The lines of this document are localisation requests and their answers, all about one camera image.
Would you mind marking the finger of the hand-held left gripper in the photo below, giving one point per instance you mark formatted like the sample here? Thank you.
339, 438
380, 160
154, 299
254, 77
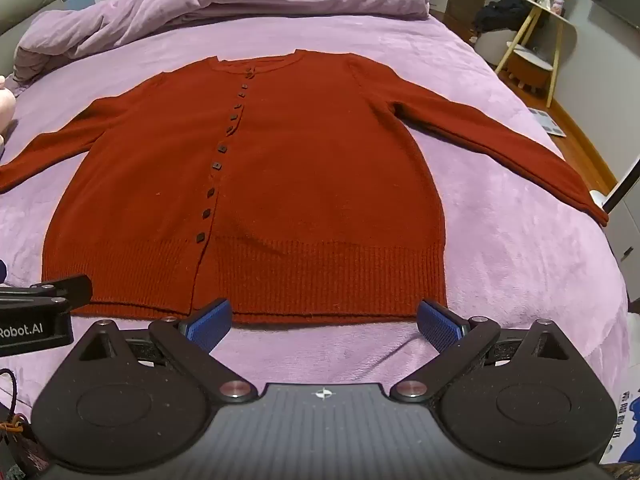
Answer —
65, 290

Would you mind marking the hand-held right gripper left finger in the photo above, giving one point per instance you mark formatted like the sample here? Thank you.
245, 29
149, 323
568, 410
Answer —
210, 324

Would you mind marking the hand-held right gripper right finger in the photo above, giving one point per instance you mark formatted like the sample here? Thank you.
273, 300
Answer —
440, 324

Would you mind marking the red knit cardigan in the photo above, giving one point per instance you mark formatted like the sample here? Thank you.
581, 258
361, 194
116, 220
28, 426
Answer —
300, 185

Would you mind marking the black clothes pile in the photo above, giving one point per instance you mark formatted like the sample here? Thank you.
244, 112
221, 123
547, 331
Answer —
500, 12

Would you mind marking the purple bed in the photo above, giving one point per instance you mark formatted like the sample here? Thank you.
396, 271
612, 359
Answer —
500, 210

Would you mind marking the blue printed bag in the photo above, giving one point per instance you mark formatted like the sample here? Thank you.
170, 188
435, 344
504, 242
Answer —
627, 420

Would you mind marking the white furniture piece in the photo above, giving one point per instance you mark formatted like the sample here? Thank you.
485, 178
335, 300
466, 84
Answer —
627, 220

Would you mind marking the booklet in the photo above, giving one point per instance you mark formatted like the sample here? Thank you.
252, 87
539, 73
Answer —
547, 121

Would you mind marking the white bin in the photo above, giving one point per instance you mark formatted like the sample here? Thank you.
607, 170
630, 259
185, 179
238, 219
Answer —
492, 47

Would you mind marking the grey padded headboard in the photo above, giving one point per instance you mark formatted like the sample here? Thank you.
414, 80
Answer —
25, 10

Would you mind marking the yellow side table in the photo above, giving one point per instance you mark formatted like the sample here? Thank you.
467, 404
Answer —
557, 45

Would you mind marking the purple duvet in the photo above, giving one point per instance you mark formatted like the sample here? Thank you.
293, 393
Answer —
225, 0

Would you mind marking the pink gift box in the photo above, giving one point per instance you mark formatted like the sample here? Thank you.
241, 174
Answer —
554, 6

